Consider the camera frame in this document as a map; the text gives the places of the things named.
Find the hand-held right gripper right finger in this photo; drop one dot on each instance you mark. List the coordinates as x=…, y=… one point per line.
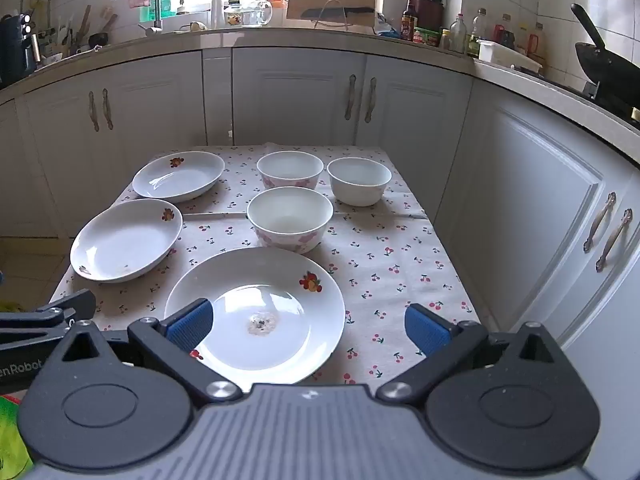
x=425, y=330

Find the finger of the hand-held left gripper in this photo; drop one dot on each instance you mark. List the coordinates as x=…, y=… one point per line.
x=55, y=312

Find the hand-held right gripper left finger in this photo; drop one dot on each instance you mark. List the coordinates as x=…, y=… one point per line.
x=190, y=322

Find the white fruit print plate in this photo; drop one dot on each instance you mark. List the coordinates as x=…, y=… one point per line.
x=280, y=330
x=180, y=177
x=125, y=240

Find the white pink floral bowl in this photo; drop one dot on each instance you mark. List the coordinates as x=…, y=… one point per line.
x=290, y=167
x=290, y=217

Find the plain white bowl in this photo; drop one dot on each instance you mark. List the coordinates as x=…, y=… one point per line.
x=359, y=180

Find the green plastic bag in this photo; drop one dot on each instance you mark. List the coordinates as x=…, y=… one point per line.
x=10, y=435

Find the cherry print tablecloth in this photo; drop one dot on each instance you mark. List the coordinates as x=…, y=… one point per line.
x=380, y=260

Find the white kitchen cabinets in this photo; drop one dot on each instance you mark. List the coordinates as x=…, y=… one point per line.
x=295, y=95

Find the white plastic container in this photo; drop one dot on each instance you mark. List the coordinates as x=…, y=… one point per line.
x=505, y=54

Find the small seasoning jar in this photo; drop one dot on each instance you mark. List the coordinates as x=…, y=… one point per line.
x=445, y=39

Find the green packet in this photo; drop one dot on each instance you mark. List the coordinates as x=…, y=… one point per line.
x=426, y=36

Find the wooden spatula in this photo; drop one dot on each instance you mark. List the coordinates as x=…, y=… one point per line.
x=86, y=20

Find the black gas stove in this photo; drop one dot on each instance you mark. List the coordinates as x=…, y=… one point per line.
x=617, y=105

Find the clear glass bottle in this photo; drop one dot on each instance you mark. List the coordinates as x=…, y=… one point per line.
x=457, y=34

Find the cooking oil bottle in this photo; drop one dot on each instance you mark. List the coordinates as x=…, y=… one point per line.
x=477, y=30

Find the dark soy sauce bottle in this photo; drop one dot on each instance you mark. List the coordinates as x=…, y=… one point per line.
x=409, y=22

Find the dark red capped bottle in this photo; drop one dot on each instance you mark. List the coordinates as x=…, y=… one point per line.
x=505, y=32

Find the yellow seasoning bottle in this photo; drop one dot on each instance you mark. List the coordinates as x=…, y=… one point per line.
x=522, y=37

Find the amber oil bottle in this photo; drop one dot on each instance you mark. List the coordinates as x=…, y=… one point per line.
x=537, y=42

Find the grey kitchen countertop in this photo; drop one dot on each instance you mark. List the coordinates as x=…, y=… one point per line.
x=310, y=37

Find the glass jar with lid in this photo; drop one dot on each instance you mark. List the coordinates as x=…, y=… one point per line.
x=232, y=14

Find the clear glass pitcher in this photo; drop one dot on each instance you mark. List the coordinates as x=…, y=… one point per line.
x=255, y=14

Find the metal kitchen faucet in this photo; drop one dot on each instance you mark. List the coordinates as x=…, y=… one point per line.
x=156, y=7

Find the knife block with knives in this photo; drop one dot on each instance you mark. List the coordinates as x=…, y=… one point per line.
x=429, y=12

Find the black wok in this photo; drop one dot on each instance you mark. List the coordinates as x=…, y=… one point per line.
x=605, y=65

